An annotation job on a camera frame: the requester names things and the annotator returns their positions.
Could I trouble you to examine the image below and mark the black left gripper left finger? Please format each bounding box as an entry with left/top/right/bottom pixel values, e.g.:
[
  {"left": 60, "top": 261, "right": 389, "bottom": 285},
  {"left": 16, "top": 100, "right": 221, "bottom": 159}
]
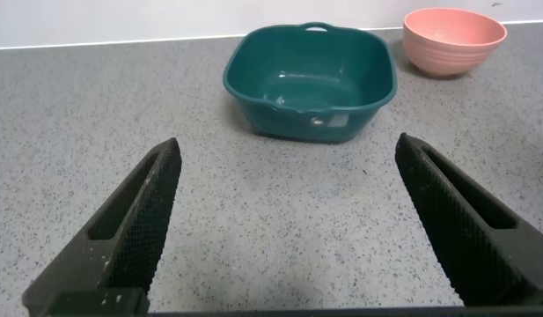
[{"left": 22, "top": 136, "right": 183, "bottom": 317}]

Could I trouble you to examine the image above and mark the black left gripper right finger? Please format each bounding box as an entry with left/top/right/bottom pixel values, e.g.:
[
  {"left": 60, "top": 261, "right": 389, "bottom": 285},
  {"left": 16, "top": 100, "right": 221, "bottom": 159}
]
[{"left": 394, "top": 132, "right": 543, "bottom": 307}]

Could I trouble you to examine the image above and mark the pink ribbed bowl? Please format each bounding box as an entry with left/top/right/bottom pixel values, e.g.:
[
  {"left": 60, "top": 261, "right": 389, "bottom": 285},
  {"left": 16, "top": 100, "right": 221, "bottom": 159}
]
[{"left": 401, "top": 7, "right": 509, "bottom": 77}]

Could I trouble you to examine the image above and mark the teal plastic basin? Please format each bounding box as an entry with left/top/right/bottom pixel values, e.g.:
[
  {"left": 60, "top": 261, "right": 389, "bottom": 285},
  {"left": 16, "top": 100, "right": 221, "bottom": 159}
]
[{"left": 222, "top": 21, "right": 399, "bottom": 144}]

